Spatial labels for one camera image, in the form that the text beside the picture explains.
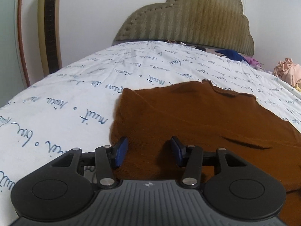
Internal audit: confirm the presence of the brown knit garment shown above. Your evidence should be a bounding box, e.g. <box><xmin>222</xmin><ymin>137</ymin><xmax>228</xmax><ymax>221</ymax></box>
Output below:
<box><xmin>110</xmin><ymin>81</ymin><xmax>300</xmax><ymax>225</ymax></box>

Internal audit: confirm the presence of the pink clothes pile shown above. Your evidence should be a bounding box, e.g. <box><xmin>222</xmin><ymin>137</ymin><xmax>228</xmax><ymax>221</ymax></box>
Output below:
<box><xmin>274</xmin><ymin>58</ymin><xmax>301</xmax><ymax>88</ymax></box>

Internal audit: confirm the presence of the white script-print bed sheet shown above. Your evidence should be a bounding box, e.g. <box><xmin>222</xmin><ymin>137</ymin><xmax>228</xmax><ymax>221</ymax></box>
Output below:
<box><xmin>1</xmin><ymin>41</ymin><xmax>300</xmax><ymax>225</ymax></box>

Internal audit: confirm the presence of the frosted glass door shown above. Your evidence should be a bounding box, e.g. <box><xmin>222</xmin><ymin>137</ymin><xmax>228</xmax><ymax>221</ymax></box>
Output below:
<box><xmin>1</xmin><ymin>0</ymin><xmax>30</xmax><ymax>106</ymax></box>

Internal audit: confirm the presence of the purple cloth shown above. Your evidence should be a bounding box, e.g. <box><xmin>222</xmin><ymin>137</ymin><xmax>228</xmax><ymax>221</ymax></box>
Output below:
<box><xmin>245</xmin><ymin>56</ymin><xmax>263</xmax><ymax>69</ymax></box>

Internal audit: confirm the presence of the dark blue cloth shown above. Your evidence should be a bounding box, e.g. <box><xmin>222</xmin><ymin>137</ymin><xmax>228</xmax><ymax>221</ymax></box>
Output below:
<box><xmin>215</xmin><ymin>49</ymin><xmax>246</xmax><ymax>61</ymax></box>

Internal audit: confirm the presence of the olive padded headboard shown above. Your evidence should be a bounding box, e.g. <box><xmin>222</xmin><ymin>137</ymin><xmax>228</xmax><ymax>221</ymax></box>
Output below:
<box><xmin>114</xmin><ymin>0</ymin><xmax>255</xmax><ymax>56</ymax></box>

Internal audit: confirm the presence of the gold tower air conditioner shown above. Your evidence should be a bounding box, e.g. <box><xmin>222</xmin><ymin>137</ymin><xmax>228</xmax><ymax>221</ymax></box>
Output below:
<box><xmin>37</xmin><ymin>0</ymin><xmax>62</xmax><ymax>76</ymax></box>

